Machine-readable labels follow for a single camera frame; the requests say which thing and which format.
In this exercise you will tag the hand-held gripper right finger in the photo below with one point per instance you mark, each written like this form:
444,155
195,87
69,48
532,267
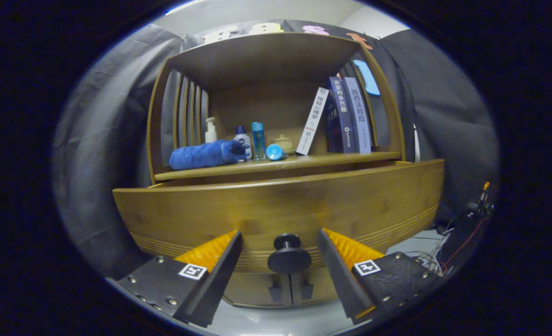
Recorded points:
339,275

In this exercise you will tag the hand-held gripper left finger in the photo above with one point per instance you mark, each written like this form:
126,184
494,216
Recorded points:
217,280

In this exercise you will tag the blue cosmetic tube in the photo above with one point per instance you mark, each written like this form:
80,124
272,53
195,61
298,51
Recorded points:
274,152

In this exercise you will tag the wooden cabinet door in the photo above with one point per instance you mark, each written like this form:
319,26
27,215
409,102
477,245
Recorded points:
322,287
252,289

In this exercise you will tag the wooden countertop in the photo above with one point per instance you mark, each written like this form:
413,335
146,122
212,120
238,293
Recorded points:
304,161

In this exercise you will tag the wooden cabinet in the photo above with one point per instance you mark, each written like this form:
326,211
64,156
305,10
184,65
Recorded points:
262,56

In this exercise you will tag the blue folded towel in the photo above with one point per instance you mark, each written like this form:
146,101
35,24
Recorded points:
201,155

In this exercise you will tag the beige lidded teacup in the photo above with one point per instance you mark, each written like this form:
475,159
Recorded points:
285,142

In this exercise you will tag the white bottle with blue cap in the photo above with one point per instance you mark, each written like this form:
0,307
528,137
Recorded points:
242,137

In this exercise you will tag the clear blue bottle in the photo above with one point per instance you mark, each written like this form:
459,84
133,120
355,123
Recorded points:
258,140

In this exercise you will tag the white pump bottle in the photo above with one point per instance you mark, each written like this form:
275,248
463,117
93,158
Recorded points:
210,133

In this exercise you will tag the white book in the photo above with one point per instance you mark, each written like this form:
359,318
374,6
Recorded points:
312,121

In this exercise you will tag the black device with orange part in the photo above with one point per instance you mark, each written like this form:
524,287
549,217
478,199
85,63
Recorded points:
479,203

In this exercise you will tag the dark blue book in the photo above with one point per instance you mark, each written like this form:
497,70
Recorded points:
341,116

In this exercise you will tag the pale purple book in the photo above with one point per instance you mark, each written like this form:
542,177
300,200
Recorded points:
359,116

